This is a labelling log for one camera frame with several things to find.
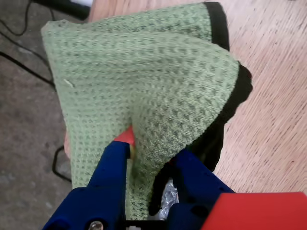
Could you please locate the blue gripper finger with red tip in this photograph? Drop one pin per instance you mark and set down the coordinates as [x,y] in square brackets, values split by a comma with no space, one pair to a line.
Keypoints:
[103,191]
[196,179]

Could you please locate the crinkled silver foil piece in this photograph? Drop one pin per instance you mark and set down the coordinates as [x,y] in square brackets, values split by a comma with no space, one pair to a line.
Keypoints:
[170,196]

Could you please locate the green waffle cloth black trim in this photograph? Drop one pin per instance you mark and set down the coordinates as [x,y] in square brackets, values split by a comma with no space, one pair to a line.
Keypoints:
[144,83]

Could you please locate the black metal bar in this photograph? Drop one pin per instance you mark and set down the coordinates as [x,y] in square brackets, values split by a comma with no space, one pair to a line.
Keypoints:
[69,7]

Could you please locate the red camera mount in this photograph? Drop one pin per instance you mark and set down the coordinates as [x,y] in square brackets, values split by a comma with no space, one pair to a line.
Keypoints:
[259,213]

